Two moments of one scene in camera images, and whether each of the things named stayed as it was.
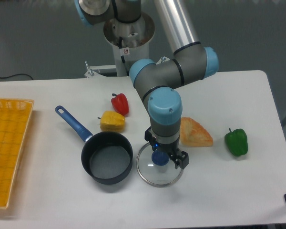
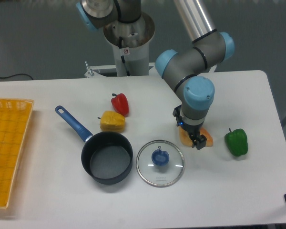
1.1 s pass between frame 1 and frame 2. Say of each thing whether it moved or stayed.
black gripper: moved
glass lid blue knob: stayed
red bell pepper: stayed
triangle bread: stayed
